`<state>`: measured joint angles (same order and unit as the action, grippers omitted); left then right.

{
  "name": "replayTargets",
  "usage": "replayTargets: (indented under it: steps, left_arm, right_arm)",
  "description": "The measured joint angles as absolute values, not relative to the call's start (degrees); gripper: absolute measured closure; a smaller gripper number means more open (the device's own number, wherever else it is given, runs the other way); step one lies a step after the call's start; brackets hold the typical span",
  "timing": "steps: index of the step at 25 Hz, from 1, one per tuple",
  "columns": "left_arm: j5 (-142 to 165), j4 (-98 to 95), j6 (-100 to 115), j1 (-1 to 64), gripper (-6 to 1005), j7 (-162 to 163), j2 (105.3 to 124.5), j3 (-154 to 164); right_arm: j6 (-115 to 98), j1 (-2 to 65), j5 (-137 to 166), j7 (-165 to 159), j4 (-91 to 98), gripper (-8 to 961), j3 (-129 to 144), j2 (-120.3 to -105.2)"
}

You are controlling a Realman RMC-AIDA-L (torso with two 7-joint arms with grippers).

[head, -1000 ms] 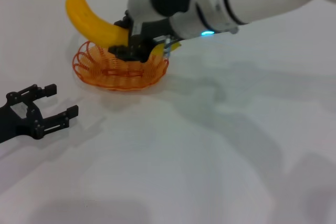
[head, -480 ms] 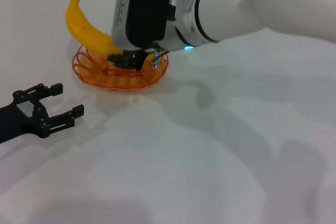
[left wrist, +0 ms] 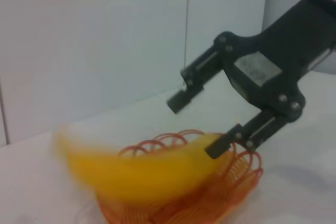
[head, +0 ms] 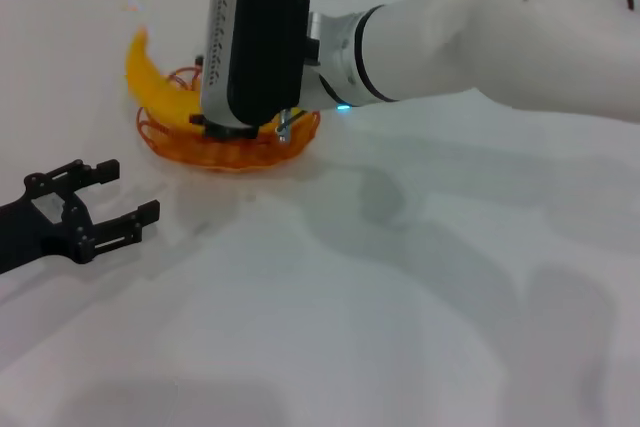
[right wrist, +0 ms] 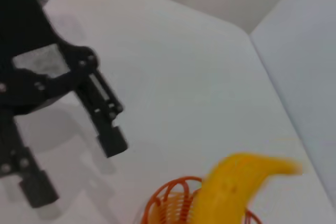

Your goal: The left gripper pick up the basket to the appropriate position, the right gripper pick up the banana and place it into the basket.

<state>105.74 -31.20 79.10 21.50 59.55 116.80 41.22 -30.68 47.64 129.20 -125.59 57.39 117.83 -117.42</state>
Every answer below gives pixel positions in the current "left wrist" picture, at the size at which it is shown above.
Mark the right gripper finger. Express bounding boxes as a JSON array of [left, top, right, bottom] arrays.
[[166, 45, 224, 115], [204, 110, 289, 159]]

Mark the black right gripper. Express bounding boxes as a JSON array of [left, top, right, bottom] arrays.
[[214, 0, 336, 125]]

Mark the orange wire basket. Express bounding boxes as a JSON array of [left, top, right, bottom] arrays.
[[78, 129, 265, 224]]

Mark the yellow banana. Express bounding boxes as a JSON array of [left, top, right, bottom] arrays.
[[54, 124, 229, 204]]

